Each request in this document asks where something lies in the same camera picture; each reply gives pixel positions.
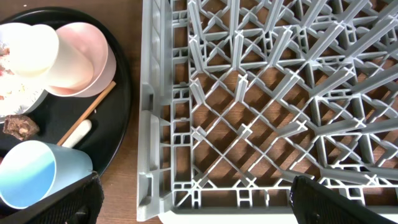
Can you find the pink bowl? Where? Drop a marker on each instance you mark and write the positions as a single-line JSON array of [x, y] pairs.
[[92, 43]]

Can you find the grey plate with rice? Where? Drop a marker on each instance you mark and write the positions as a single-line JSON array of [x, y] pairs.
[[17, 97]]

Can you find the brown food chunk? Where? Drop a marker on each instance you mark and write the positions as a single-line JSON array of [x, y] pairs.
[[20, 126]]

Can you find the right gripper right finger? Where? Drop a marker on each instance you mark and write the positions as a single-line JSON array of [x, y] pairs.
[[313, 203]]

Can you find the cream cup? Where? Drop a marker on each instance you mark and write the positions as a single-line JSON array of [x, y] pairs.
[[39, 54]]

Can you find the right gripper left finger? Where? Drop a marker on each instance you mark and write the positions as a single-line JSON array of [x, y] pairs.
[[80, 202]]

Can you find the white plastic fork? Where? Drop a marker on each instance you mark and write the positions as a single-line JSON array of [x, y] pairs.
[[78, 134]]

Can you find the grey dishwasher rack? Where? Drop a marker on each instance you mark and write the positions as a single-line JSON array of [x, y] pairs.
[[238, 98]]

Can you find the blue cup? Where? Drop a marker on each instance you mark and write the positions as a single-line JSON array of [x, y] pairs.
[[33, 170]]

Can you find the wooden chopstick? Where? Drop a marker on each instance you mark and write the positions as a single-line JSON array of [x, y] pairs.
[[88, 111]]

